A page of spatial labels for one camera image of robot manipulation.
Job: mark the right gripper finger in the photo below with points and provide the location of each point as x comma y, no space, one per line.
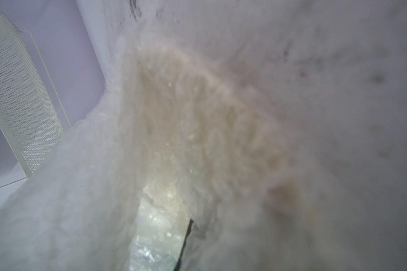
179,261

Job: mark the lower white mesh shelf bin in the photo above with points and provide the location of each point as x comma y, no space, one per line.
28,118

